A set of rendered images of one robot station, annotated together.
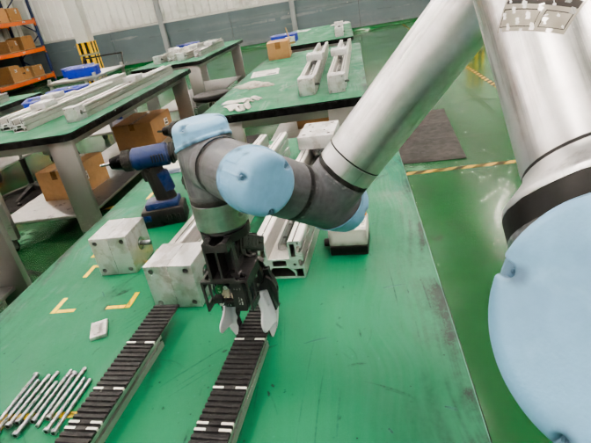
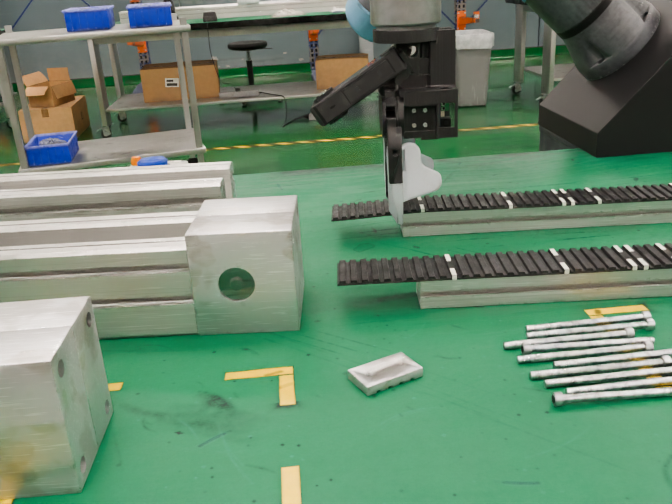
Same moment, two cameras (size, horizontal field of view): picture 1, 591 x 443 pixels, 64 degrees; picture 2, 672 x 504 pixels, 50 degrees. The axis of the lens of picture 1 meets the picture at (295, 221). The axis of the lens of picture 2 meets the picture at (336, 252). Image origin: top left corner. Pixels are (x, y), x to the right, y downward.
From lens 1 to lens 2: 1.25 m
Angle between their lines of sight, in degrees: 92
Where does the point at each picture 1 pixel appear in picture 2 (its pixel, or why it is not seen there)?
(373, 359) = not seen: hidden behind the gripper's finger
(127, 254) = (98, 358)
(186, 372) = not seen: hidden behind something
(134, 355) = (483, 259)
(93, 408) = (598, 260)
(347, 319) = (344, 198)
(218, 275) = (445, 81)
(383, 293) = (293, 188)
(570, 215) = not seen: outside the picture
